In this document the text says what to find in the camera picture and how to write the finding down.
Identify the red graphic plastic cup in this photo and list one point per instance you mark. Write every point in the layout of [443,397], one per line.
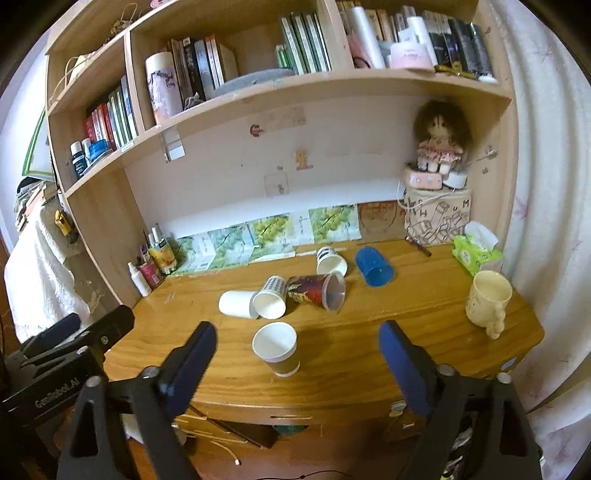
[326,291]

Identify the white cylinder tube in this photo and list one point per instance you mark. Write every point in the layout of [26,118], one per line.
[162,86]

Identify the patterned white paper cup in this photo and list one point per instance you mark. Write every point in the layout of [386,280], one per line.
[270,302]

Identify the white curtain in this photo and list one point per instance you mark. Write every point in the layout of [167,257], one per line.
[547,251]

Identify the dark blue bottle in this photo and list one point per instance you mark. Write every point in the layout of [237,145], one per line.
[79,161]

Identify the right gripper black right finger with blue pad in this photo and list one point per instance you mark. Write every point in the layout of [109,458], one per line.
[502,444]

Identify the wooden bookshelf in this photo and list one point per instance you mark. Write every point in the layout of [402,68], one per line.
[315,140]

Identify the white paper cup lying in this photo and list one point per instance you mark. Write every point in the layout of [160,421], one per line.
[238,303]

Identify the black striped paper cup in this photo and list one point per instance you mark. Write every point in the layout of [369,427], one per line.
[329,261]

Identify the pink small case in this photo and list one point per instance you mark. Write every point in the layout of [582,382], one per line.
[422,180]

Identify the brown paper cup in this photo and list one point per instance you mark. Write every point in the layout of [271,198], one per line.
[276,345]

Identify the cream ceramic mug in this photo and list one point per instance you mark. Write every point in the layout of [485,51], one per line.
[486,305]

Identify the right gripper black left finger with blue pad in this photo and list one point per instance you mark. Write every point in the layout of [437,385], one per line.
[96,445]

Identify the pink cosmetic tube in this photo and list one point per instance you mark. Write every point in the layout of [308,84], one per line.
[151,274]

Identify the white spray bottle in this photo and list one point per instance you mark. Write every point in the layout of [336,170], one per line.
[138,280]

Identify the patterned storage box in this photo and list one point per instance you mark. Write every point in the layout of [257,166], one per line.
[436,217]

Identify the green tissue pack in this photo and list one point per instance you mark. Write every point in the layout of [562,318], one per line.
[477,249]

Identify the brown haired doll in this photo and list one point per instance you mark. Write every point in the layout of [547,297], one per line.
[442,134]

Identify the yellow lotion bottle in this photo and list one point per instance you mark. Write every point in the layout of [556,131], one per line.
[161,251]

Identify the grey flat pouch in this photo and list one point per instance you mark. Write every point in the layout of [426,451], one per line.
[251,79]

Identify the blue plastic cup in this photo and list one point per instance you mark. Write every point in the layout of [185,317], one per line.
[375,268]

